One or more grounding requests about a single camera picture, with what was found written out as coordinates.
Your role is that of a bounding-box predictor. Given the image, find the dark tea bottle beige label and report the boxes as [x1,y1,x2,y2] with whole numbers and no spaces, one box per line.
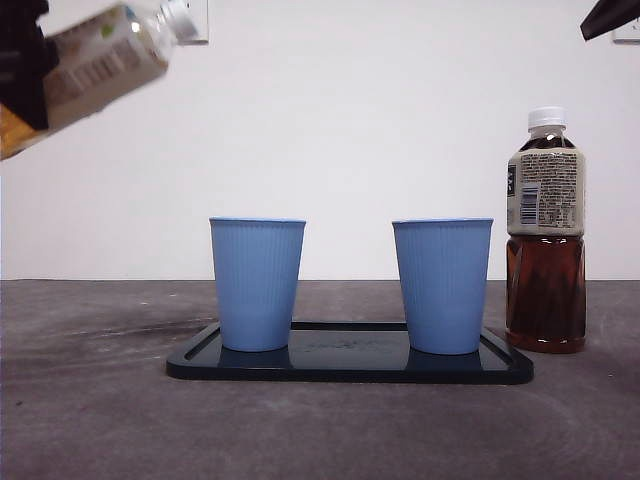
[504,105,587,354]

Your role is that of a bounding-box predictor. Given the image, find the pale tea bottle white label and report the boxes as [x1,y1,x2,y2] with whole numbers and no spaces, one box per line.
[0,0,197,162]

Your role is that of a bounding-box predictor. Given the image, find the dark blue rectangular tray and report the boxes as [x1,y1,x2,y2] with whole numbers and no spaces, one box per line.
[165,321,535,386]

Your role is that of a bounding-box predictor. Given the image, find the blue ribbed cup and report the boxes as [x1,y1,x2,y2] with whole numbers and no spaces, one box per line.
[208,216,308,353]
[391,216,495,356]

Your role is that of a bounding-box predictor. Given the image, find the white wall socket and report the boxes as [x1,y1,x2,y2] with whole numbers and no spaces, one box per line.
[169,0,210,45]
[612,19,640,45]

